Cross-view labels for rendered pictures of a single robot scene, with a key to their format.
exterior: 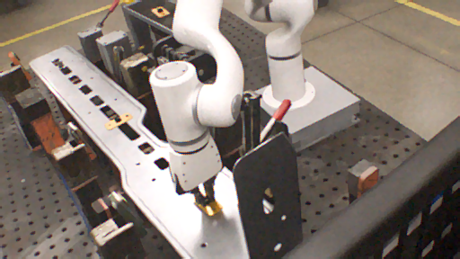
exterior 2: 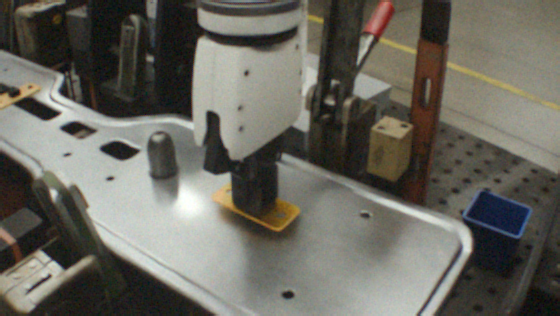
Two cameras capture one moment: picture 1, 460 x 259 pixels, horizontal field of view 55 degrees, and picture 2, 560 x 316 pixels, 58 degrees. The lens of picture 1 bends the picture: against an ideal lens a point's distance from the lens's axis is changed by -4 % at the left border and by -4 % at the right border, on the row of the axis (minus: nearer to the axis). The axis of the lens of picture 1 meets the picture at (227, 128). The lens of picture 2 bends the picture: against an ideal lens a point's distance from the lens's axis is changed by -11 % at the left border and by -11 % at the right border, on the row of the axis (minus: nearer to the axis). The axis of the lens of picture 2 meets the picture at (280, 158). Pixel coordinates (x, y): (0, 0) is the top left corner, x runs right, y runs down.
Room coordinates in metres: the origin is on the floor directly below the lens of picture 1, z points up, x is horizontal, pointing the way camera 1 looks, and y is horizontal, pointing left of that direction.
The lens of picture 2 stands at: (0.32, 0.23, 1.34)
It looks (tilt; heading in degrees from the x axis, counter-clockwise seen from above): 32 degrees down; 336
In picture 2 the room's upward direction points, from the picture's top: straight up
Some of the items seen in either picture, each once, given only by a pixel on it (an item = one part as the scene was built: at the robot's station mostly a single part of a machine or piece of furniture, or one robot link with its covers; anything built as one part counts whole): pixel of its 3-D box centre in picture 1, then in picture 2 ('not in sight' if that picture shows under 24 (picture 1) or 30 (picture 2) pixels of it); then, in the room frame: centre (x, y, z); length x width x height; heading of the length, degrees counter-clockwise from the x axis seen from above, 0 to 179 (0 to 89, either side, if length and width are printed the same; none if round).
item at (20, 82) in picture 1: (24, 107); not in sight; (1.54, 0.77, 0.88); 0.15 x 0.11 x 0.36; 120
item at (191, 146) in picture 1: (189, 134); (252, 6); (0.72, 0.08, 1.20); 0.09 x 0.08 x 0.03; 120
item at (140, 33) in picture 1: (145, 51); not in sight; (1.72, 0.27, 0.92); 0.08 x 0.08 x 0.44; 30
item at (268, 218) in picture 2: (206, 200); (254, 200); (0.72, 0.08, 1.02); 0.08 x 0.04 x 0.01; 30
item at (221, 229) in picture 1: (114, 120); (6, 98); (1.14, 0.33, 1.00); 1.38 x 0.22 x 0.02; 30
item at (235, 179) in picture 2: (194, 196); (237, 184); (0.71, 0.10, 1.05); 0.03 x 0.03 x 0.07; 30
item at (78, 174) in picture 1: (88, 192); not in sight; (0.99, 0.43, 0.87); 0.12 x 0.09 x 0.35; 120
